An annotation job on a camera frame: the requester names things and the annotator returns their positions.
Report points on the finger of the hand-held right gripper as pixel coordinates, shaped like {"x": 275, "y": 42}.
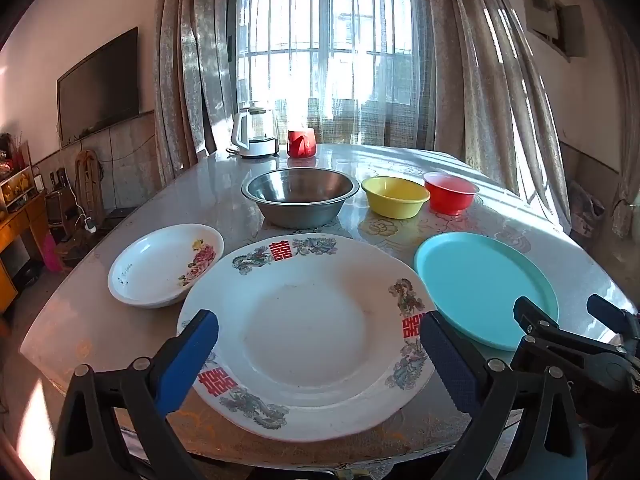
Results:
{"x": 532, "y": 312}
{"x": 607, "y": 310}

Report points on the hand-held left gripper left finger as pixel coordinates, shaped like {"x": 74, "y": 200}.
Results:
{"x": 192, "y": 350}

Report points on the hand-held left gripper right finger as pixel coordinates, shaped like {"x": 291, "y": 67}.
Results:
{"x": 445, "y": 360}

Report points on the turquoise plastic plate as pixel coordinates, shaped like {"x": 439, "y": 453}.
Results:
{"x": 475, "y": 285}

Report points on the small white floral plate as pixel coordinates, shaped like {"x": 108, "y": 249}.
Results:
{"x": 155, "y": 260}

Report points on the large white dragon-print plate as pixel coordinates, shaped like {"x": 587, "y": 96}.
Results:
{"x": 310, "y": 330}

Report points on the red plastic bowl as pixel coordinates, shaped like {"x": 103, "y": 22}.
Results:
{"x": 450, "y": 200}

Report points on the yellow plastic bowl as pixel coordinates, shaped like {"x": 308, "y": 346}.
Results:
{"x": 395, "y": 205}

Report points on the stainless steel bowl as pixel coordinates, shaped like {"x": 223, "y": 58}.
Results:
{"x": 300, "y": 210}

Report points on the patterned cloth bag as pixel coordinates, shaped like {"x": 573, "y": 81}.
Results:
{"x": 585, "y": 210}

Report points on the beige velvet curtain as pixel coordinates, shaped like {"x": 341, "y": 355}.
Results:
{"x": 625, "y": 160}
{"x": 190, "y": 60}
{"x": 480, "y": 85}

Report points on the dark low table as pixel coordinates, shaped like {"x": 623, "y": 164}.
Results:
{"x": 117, "y": 215}

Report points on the white power strip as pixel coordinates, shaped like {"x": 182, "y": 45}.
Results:
{"x": 90, "y": 227}

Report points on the pink plastic object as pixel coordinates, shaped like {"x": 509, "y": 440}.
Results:
{"x": 50, "y": 255}

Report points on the wooden chair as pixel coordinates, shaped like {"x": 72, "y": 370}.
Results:
{"x": 87, "y": 185}

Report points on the glass electric kettle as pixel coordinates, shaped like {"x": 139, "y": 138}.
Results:
{"x": 250, "y": 147}

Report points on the yellow wooden cabinet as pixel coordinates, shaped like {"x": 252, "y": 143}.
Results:
{"x": 20, "y": 220}

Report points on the red cup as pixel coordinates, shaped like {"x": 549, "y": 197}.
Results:
{"x": 300, "y": 145}

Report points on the white sheer curtain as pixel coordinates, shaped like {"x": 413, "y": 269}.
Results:
{"x": 350, "y": 85}

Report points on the barred window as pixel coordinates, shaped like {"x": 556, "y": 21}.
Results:
{"x": 231, "y": 60}

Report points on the wall-mounted black television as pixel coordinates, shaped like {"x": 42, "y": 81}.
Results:
{"x": 100, "y": 90}

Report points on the wall electrical box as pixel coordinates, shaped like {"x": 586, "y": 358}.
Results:
{"x": 545, "y": 15}

